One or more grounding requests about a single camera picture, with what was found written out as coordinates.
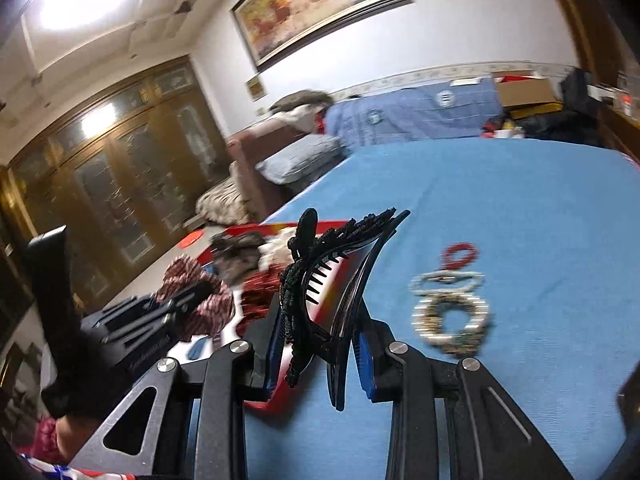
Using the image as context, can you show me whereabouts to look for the wooden wardrobe with glass doors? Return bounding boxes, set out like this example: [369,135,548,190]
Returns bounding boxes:
[0,55,232,323]

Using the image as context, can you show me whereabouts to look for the cardboard box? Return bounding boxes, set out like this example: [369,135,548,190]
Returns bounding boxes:
[492,72,562,109]

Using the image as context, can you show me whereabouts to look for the black beaded hair clip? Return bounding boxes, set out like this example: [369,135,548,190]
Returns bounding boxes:
[277,207,412,412]

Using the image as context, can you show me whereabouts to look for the grey black scrunchie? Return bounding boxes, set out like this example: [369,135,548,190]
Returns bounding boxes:
[209,234,263,283]

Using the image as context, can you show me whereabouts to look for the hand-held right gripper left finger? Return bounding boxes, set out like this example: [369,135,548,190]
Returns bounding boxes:
[75,305,286,480]

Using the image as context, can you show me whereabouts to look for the black bag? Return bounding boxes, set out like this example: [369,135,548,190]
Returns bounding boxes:
[560,67,607,128]

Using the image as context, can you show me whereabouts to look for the striped red blue cloth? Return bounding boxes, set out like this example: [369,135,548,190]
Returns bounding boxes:
[20,452,131,480]

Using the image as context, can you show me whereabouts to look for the blue bed sheet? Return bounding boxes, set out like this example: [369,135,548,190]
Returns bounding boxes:
[240,137,640,480]

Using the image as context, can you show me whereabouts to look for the wooden bed frame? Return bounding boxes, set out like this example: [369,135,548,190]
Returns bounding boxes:
[537,0,640,166]

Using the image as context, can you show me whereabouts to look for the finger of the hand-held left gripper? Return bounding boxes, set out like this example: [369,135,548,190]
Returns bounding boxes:
[102,281,217,341]

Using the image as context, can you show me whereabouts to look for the pink striped scrunchie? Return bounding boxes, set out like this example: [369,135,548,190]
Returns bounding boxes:
[159,255,237,338]

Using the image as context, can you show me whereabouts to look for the brown headboard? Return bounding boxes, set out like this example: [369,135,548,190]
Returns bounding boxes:
[226,120,323,223]

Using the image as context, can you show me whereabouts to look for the red bead bracelet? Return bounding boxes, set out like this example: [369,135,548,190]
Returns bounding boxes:
[439,241,482,272]

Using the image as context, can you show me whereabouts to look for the framed painting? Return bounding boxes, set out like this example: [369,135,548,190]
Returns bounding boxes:
[230,0,416,74]

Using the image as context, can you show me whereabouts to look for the patterned brown pillow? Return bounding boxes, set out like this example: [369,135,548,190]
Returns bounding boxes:
[195,177,257,227]

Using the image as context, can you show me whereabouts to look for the grey pillow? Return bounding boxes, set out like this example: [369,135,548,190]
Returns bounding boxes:
[255,135,351,187]

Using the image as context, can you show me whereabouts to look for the red patterned scrunchie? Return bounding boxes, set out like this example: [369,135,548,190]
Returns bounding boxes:
[239,269,282,322]

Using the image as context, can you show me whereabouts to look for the small yellow wall picture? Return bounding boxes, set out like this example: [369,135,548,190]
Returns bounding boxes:
[244,74,266,102]

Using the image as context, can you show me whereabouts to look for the blue plaid quilt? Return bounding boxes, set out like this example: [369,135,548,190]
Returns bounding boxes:
[320,77,505,150]

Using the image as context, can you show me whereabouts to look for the person's left forearm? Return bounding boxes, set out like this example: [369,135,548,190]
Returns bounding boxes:
[25,410,98,467]

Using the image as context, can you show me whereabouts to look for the white pearl bracelet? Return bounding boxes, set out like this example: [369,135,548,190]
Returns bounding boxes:
[409,270,487,295]

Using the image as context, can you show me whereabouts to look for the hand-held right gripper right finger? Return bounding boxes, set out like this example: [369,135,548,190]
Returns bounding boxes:
[351,305,573,480]

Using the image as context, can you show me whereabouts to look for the gold pearl bead bracelet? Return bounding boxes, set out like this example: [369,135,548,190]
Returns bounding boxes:
[411,292,493,358]

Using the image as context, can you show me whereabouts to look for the red box with white inside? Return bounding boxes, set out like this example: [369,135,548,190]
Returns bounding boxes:
[187,219,373,413]

